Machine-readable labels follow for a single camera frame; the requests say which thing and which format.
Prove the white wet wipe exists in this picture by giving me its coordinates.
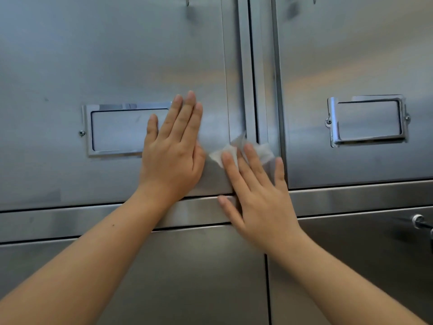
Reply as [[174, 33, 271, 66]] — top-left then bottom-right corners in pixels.
[[208, 131, 275, 169]]

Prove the chrome label holder frame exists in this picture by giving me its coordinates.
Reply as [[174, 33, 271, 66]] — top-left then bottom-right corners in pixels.
[[325, 94, 411, 149], [79, 102, 173, 158]]

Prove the stainless steel cabinet body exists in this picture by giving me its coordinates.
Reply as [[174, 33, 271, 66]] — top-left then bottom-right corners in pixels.
[[0, 0, 433, 325]]

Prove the person's right hand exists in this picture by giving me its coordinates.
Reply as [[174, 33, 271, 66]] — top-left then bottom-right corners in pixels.
[[217, 143, 305, 260]]

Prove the person's left hand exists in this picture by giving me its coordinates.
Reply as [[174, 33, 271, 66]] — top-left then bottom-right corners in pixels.
[[138, 90, 206, 214]]

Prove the person's left forearm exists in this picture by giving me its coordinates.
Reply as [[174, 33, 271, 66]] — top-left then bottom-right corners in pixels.
[[0, 191, 170, 325]]

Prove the person's right forearm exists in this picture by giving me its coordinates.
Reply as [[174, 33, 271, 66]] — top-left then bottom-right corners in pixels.
[[267, 232, 428, 325]]

